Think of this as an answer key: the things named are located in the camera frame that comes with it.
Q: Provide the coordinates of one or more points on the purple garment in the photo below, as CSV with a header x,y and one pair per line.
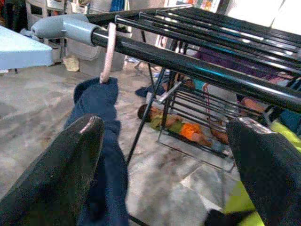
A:
x,y
231,63

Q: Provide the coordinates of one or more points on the white storage box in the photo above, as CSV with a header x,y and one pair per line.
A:
x,y
89,56

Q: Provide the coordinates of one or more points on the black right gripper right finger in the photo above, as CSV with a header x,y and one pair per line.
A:
x,y
270,176

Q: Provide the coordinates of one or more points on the child in green shirt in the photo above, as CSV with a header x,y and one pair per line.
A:
x,y
190,130

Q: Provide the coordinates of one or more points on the light blue folding table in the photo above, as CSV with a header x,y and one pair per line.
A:
x,y
21,51

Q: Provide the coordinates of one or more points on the blue cloth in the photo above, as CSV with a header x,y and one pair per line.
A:
x,y
145,91

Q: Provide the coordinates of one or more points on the navy blue garment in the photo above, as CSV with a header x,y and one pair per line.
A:
x,y
103,101

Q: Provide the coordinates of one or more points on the black metal drying rack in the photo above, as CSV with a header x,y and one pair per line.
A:
x,y
188,63

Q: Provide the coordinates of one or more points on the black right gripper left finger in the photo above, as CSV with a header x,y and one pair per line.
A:
x,y
54,176

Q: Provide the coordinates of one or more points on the yellow green garment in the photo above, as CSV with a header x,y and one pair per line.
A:
x,y
237,200

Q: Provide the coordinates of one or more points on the tan woven bag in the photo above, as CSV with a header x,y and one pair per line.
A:
x,y
70,63

